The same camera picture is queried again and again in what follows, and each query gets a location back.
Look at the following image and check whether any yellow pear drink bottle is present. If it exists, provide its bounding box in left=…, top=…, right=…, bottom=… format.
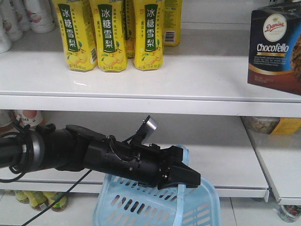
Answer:
left=53, top=0, right=97, bottom=72

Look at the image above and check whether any white snack shelf unit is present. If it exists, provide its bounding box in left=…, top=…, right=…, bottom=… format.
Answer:
left=0, top=23, right=301, bottom=197

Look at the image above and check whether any middle rear yellow bottle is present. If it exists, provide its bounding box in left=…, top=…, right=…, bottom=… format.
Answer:
left=123, top=0, right=135, bottom=59

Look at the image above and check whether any clear plastic cookie tub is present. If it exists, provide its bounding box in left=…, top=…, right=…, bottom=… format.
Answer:
left=241, top=116, right=301, bottom=135

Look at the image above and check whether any white lychee drink bottle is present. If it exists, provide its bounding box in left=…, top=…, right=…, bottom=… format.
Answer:
left=24, top=0, right=55, bottom=33

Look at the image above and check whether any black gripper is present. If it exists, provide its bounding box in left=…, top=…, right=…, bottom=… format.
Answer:
left=83, top=136, right=200, bottom=190

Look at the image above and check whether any adjacent white shelf unit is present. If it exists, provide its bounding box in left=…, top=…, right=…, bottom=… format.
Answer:
left=241, top=116, right=301, bottom=205

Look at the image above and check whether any blue chocolate cookie box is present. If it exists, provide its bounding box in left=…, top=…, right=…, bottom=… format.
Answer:
left=247, top=0, right=301, bottom=95

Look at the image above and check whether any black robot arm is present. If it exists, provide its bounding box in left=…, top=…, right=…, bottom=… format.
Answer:
left=0, top=124, right=201, bottom=189

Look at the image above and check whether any green lid jar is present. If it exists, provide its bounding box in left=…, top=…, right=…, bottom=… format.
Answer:
left=42, top=191, right=68, bottom=212
left=23, top=191, right=49, bottom=211

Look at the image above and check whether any light blue shopping basket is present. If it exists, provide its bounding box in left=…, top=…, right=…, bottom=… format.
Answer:
left=92, top=144, right=222, bottom=226

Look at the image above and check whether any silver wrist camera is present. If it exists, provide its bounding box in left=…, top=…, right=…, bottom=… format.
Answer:
left=132, top=115, right=158, bottom=144

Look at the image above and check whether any white cap bottle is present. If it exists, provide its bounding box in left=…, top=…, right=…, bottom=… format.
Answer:
left=13, top=110, right=46, bottom=129

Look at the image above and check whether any rear yellow pear bottle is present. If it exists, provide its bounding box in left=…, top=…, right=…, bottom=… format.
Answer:
left=163, top=0, right=182, bottom=47

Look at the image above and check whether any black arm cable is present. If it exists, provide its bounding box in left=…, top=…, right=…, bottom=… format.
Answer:
left=0, top=117, right=92, bottom=226

